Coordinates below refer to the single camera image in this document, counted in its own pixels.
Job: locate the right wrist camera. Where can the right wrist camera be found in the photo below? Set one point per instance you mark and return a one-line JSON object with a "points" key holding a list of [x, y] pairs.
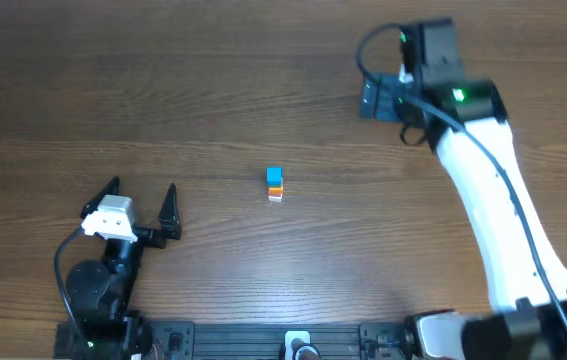
{"points": [[405, 76]]}

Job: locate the orange cube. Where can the orange cube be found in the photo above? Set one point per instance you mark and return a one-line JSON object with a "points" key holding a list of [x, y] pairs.
{"points": [[276, 190]]}

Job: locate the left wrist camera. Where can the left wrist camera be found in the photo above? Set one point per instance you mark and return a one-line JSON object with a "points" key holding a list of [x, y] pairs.
{"points": [[110, 219]]}

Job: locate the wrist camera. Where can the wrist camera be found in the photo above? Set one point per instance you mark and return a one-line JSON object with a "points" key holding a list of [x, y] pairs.
{"points": [[110, 219], [405, 76]]}

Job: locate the white cube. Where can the white cube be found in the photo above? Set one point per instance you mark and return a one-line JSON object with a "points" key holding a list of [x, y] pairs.
{"points": [[275, 199]]}

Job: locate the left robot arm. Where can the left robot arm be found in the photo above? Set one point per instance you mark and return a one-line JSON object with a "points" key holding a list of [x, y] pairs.
{"points": [[88, 287]]}

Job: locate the mounting rail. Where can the mounting rail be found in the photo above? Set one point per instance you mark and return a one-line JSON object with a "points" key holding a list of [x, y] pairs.
{"points": [[243, 342]]}

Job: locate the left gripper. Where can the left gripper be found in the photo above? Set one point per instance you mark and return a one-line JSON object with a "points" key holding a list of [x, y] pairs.
{"points": [[150, 237]]}

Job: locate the blue cube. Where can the blue cube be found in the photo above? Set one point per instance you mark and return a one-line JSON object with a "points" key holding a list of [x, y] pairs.
{"points": [[274, 175]]}

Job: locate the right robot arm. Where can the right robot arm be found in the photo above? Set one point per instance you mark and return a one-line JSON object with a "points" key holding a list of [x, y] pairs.
{"points": [[493, 200]]}

